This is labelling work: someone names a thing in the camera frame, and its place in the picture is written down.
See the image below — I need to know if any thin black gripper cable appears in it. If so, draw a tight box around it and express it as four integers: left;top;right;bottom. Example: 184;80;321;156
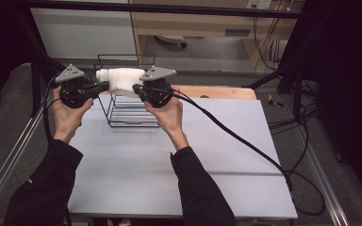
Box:
42;74;74;226

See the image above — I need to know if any white wall socket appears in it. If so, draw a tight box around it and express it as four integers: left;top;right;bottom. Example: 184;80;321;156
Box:
246;0;272;9

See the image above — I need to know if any yellow and black tape piece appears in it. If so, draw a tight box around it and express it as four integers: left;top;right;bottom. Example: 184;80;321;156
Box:
267;93;284;107

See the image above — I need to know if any wooden board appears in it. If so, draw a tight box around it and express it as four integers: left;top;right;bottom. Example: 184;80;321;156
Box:
102;85;258;101

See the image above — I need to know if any grey chair base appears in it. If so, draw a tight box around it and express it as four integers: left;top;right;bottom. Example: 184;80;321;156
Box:
155;34;188;49

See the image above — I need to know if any black frame bar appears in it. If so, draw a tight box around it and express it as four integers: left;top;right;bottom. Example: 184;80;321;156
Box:
15;0;303;19

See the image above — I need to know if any black wire basket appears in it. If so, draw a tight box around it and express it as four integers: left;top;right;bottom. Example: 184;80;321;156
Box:
93;54;161;129

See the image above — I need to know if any black floor cable loop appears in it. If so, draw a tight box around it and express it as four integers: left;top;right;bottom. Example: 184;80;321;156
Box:
282;170;327;218

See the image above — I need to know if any wooden desk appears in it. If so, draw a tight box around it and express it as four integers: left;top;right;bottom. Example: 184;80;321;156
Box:
128;0;305;69

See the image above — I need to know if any black stand leg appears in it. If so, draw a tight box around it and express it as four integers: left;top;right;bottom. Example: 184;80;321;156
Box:
248;62;304;123

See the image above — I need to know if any black curtain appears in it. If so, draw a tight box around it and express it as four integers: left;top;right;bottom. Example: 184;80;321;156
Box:
295;0;362;205

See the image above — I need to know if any white towel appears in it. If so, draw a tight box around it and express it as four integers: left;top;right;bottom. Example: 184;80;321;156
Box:
95;67;147;98

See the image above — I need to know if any white panel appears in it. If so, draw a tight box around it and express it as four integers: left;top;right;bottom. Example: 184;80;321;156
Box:
30;8;139;59

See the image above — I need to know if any thick black gripper cable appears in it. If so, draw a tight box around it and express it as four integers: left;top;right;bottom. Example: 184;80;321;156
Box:
133;84;296;202

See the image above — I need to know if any person's left hand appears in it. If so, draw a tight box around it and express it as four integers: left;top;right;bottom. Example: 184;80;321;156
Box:
51;86;94;144

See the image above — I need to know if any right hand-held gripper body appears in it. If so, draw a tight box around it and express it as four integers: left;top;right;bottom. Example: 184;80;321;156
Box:
140;65;177;108

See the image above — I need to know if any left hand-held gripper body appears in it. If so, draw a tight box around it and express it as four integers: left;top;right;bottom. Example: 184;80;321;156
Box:
55;63;91;109

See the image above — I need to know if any hanging cable bundle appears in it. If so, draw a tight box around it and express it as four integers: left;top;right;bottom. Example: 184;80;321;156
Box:
253;17;284;72

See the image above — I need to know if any aluminium rail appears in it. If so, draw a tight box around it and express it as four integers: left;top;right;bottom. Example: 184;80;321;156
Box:
0;106;45;215
295;125;350;226

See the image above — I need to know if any person's right hand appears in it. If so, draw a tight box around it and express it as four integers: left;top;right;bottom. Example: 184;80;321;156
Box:
144;90;190;153

